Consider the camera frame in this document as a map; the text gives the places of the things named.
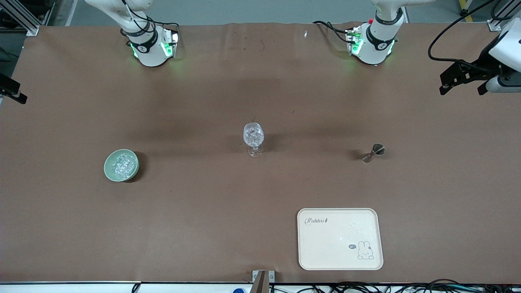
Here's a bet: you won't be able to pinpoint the metal jigger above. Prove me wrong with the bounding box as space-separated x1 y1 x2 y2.
361 143 385 163

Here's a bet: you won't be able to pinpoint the clear ice cubes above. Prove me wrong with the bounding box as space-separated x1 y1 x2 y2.
111 153 137 179

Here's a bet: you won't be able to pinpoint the clear wine glass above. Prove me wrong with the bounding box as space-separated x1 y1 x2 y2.
243 122 265 157

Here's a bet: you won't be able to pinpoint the green ceramic bowl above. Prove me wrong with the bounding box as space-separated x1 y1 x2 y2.
104 149 140 182

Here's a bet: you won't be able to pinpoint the cream rabbit print tray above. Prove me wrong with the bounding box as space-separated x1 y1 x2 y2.
297 208 384 271

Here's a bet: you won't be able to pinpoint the brown table cover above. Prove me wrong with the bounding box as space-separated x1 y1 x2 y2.
0 22 521 284

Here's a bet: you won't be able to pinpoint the aluminium frame profile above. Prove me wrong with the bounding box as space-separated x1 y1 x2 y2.
488 0 521 32
0 0 55 36

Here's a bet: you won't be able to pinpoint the black left arm base cable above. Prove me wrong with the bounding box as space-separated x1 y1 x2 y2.
313 20 355 43

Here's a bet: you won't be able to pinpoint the black arm base cable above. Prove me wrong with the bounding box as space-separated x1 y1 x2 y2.
153 22 180 35
313 20 355 43

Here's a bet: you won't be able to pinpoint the black right arm base cable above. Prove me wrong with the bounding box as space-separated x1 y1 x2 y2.
153 22 180 35

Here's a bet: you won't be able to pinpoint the metal bracket with brown post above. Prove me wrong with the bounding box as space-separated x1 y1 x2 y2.
252 270 276 293

